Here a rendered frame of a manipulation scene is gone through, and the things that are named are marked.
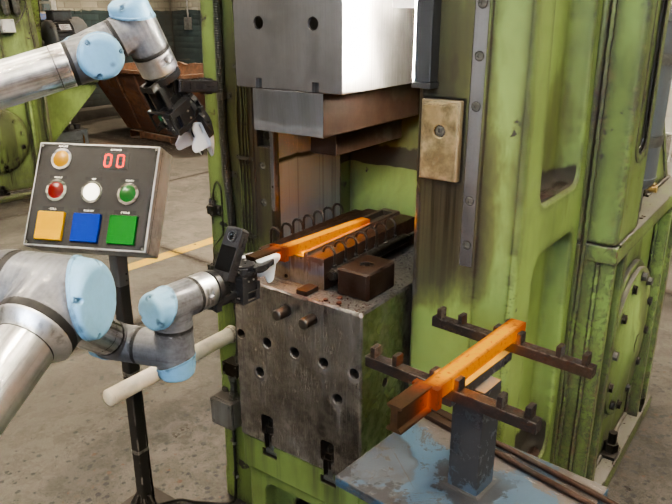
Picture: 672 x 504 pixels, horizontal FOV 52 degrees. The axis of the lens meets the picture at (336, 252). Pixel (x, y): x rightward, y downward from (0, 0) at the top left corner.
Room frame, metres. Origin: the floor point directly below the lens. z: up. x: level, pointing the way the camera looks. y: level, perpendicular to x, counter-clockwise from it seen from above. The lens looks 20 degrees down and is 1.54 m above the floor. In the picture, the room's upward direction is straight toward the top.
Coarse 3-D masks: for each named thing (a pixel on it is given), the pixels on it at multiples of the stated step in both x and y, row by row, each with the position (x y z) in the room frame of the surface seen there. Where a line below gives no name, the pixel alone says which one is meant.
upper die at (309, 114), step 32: (256, 96) 1.59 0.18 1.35; (288, 96) 1.54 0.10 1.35; (320, 96) 1.48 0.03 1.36; (352, 96) 1.57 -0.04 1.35; (384, 96) 1.68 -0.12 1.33; (416, 96) 1.81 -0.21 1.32; (256, 128) 1.59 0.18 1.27; (288, 128) 1.54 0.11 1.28; (320, 128) 1.48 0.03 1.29; (352, 128) 1.57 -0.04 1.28
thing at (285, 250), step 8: (344, 224) 1.69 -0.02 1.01; (352, 224) 1.69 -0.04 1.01; (360, 224) 1.71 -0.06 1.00; (320, 232) 1.61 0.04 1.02; (328, 232) 1.61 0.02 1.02; (336, 232) 1.62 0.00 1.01; (344, 232) 1.65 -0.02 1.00; (296, 240) 1.53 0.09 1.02; (304, 240) 1.53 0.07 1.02; (312, 240) 1.55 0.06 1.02; (320, 240) 1.57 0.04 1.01; (328, 240) 1.60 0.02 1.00; (272, 248) 1.45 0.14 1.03; (280, 248) 1.45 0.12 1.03; (288, 248) 1.46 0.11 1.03; (296, 248) 1.50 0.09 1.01; (304, 248) 1.52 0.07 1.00; (248, 256) 1.39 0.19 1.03; (256, 256) 1.39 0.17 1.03; (264, 256) 1.41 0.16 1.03; (280, 256) 1.46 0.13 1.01; (288, 256) 1.46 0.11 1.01
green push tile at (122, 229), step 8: (112, 216) 1.67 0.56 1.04; (120, 216) 1.67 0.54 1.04; (128, 216) 1.66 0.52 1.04; (136, 216) 1.66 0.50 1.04; (112, 224) 1.66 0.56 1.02; (120, 224) 1.65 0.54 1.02; (128, 224) 1.65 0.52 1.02; (136, 224) 1.65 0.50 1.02; (112, 232) 1.65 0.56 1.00; (120, 232) 1.64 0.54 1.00; (128, 232) 1.64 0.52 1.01; (112, 240) 1.64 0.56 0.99; (120, 240) 1.63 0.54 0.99; (128, 240) 1.63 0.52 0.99
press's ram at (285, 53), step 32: (256, 0) 1.58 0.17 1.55; (288, 0) 1.53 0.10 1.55; (320, 0) 1.48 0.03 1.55; (352, 0) 1.48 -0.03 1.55; (384, 0) 1.58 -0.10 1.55; (256, 32) 1.59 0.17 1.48; (288, 32) 1.53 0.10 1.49; (320, 32) 1.48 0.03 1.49; (352, 32) 1.48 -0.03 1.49; (384, 32) 1.58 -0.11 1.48; (256, 64) 1.59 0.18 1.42; (288, 64) 1.53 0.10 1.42; (320, 64) 1.48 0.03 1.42; (352, 64) 1.48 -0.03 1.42; (384, 64) 1.58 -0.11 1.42
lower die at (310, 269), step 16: (384, 208) 1.88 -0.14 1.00; (320, 224) 1.79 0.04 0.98; (336, 224) 1.76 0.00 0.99; (368, 224) 1.72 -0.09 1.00; (400, 224) 1.76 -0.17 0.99; (288, 240) 1.65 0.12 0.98; (336, 240) 1.60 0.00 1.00; (352, 240) 1.62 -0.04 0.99; (368, 240) 1.63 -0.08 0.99; (304, 256) 1.51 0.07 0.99; (320, 256) 1.50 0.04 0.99; (336, 256) 1.52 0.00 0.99; (352, 256) 1.57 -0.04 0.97; (384, 256) 1.70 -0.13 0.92; (288, 272) 1.54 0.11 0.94; (304, 272) 1.51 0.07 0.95; (320, 272) 1.49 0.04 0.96; (320, 288) 1.49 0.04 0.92
